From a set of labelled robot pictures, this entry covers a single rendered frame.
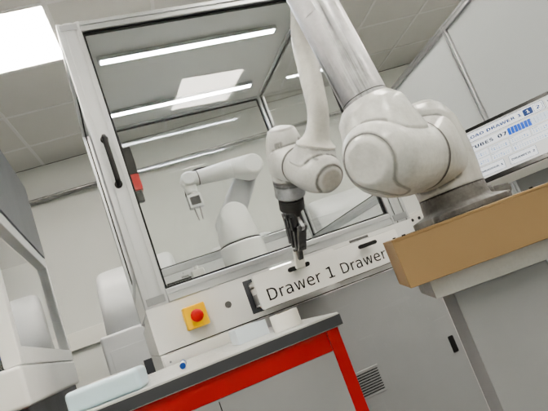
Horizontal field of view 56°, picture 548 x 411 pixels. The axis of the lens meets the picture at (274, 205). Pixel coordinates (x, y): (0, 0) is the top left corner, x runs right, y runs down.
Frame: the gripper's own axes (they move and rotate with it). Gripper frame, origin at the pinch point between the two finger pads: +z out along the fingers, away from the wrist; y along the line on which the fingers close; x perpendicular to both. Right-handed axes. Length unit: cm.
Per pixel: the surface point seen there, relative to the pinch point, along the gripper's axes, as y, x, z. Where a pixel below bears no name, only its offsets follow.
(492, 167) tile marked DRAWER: 3, -81, -7
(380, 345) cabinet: -4.1, -24.0, 41.5
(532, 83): 67, -170, -12
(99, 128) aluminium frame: 54, 43, -41
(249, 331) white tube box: -22.8, 25.7, 2.0
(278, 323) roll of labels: -33.3, 21.4, -5.1
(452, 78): 131, -176, -7
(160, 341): 12, 45, 19
